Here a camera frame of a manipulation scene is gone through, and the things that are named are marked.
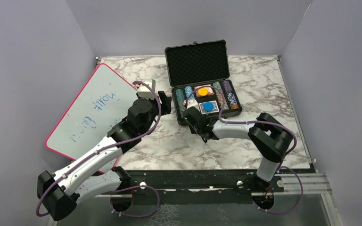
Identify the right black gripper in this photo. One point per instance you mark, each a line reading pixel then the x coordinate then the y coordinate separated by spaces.
pixel 192 130

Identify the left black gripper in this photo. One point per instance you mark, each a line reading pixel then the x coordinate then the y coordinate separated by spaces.
pixel 166 107

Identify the blue round button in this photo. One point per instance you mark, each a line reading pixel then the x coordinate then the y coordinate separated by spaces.
pixel 208 106

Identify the yellow round dealer button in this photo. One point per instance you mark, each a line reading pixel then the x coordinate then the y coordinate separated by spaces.
pixel 202 92

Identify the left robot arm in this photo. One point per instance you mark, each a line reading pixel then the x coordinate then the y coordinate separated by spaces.
pixel 59 193

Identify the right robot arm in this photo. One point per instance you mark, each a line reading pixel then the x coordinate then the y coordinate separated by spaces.
pixel 270 137

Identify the black poker set case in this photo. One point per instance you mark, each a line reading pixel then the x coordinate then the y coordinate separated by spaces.
pixel 200 64

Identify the blue card deck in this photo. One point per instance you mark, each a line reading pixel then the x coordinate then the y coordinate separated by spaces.
pixel 215 110

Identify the dark green chip row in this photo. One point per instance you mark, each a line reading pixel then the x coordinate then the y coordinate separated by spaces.
pixel 180 102

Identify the blue red chip row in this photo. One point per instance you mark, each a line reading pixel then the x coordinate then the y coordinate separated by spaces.
pixel 189 93

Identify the red card deck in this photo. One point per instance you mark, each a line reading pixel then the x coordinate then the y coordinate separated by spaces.
pixel 210 90

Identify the purple blue chip row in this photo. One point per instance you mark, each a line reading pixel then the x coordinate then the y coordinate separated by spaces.
pixel 230 95

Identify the green orange chip row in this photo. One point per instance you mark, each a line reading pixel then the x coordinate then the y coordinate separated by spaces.
pixel 220 96

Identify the white board red edge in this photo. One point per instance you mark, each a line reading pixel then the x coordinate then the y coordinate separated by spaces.
pixel 103 102

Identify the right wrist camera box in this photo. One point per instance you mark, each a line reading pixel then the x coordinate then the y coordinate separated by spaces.
pixel 192 103

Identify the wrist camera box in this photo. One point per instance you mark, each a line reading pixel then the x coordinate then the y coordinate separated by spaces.
pixel 148 90
pixel 192 103

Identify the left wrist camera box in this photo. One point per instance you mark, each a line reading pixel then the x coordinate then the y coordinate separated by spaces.
pixel 148 90

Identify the black mounting rail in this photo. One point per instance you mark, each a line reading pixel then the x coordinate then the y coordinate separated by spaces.
pixel 184 187

